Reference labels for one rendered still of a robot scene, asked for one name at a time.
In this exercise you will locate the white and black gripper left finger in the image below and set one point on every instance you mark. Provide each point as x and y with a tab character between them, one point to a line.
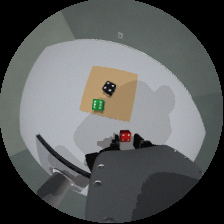
90	158

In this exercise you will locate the green die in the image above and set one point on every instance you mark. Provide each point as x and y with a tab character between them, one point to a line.
98	104

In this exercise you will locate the tan square mat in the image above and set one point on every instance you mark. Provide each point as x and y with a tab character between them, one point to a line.
120	104

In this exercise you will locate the red die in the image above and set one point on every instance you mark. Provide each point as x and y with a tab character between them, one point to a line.
125	136

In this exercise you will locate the black die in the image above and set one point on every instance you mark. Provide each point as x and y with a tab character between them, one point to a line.
109	88

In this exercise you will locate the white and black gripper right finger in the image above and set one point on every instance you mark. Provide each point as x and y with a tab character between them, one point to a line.
140	143

